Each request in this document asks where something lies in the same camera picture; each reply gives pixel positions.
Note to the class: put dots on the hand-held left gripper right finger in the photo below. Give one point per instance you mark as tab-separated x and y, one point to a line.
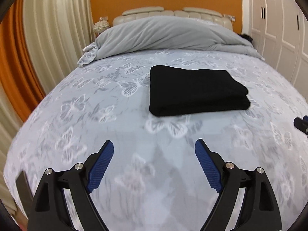
208	166

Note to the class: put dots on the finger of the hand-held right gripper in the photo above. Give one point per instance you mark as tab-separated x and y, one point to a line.
302	124

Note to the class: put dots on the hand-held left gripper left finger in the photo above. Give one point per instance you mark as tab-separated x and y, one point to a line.
101	166

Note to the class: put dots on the black pants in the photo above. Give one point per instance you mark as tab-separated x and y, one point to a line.
192	89

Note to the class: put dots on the butterfly printed bed sheet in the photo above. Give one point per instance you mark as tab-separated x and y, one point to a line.
96	125

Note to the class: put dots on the dark smartphone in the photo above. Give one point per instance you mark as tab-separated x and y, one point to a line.
24	192

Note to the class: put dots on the dark cloth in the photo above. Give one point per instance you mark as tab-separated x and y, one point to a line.
246	38

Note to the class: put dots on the white wardrobe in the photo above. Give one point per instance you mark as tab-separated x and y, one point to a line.
276	24

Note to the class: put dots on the butterfly printed pillowcase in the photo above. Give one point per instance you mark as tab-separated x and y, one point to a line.
87	55

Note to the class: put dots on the orange curtain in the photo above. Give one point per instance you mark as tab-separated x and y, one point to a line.
16	65

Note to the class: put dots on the grey duvet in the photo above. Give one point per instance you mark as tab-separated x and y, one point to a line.
168	33

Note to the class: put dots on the white flower decoration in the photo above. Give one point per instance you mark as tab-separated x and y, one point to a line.
101	26

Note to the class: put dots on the white pleated curtain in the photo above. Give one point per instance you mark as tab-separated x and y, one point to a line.
57	28

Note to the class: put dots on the beige padded headboard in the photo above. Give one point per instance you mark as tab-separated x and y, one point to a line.
149	12

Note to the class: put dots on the wall switch plate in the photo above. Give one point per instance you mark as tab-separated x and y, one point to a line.
229	17

